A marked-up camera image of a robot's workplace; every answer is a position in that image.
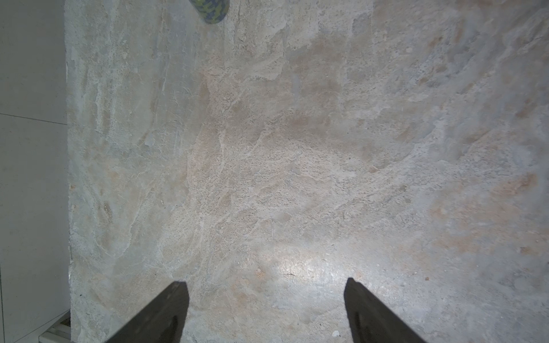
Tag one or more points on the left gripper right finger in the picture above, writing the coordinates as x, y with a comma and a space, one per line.
371, 321

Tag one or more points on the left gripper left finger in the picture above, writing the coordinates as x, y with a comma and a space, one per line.
162, 320

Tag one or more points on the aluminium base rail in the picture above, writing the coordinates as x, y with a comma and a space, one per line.
59, 332

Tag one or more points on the small metal can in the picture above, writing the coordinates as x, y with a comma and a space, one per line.
211, 11

